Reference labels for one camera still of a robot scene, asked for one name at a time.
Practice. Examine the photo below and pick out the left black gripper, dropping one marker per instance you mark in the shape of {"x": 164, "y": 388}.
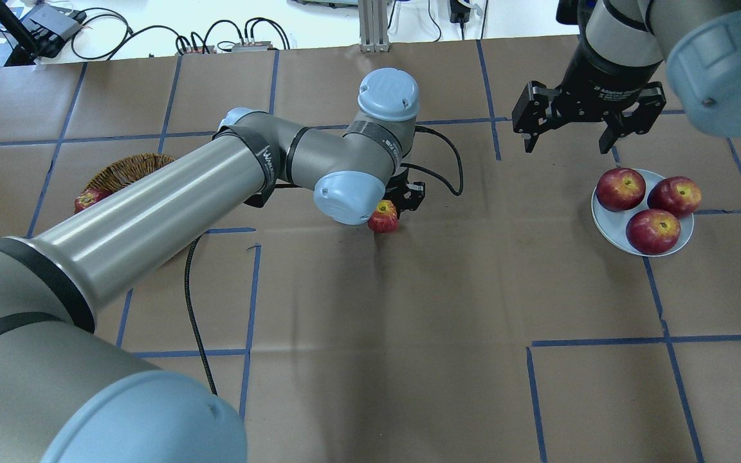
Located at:
{"x": 411, "y": 193}

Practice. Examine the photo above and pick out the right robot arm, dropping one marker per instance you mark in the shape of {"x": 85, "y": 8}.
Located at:
{"x": 621, "y": 45}

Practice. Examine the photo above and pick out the dark red apple in basket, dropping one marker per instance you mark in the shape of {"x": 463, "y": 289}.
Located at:
{"x": 89, "y": 197}

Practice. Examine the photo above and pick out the red apple plate far right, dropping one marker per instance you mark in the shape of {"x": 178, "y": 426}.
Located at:
{"x": 678, "y": 195}

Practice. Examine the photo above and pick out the red apple plate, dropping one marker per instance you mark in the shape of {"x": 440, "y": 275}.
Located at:
{"x": 653, "y": 231}
{"x": 620, "y": 189}
{"x": 678, "y": 195}

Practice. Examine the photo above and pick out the aluminium frame post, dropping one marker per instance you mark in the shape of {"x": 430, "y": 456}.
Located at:
{"x": 373, "y": 18}

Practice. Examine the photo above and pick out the yellow red apple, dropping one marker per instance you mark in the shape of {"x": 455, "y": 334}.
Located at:
{"x": 385, "y": 218}

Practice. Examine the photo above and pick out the red apple plate far left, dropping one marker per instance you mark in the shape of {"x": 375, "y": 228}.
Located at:
{"x": 620, "y": 189}

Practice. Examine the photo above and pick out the black device on desk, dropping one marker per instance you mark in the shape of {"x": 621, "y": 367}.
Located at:
{"x": 51, "y": 27}

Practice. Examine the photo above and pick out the red apple plate near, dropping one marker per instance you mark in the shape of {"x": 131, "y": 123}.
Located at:
{"x": 653, "y": 231}

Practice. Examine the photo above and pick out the light blue plate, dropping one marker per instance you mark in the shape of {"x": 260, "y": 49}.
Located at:
{"x": 612, "y": 225}

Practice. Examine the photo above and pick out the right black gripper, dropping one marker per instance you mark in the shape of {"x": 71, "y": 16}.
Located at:
{"x": 597, "y": 80}

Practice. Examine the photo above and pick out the woven wicker basket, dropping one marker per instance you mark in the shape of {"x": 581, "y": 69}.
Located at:
{"x": 124, "y": 172}

